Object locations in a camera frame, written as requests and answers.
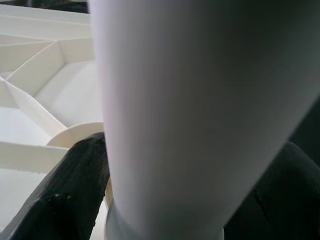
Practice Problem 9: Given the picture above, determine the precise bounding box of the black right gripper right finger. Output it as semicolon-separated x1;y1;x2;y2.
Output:
223;141;320;240

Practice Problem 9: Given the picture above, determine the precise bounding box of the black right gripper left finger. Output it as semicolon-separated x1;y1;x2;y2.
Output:
4;131;111;240

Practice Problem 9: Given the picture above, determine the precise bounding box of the white plastic table top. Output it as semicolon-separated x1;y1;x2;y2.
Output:
0;3;226;240

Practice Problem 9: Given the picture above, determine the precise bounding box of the white plastic table leg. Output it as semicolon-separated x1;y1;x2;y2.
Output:
87;0;320;240

